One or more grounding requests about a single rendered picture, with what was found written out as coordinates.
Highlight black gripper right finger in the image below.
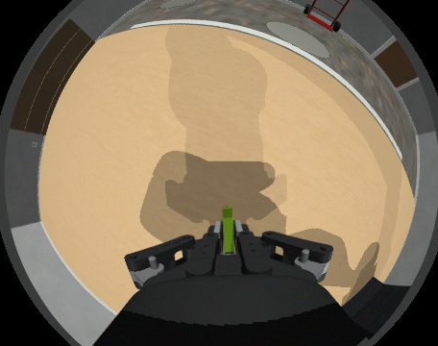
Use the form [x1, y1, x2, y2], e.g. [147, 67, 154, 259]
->
[233, 220, 333, 283]

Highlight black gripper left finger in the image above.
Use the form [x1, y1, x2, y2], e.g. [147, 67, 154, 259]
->
[124, 221, 224, 289]

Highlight lime green rod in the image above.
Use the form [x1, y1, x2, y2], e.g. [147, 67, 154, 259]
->
[223, 207, 234, 253]

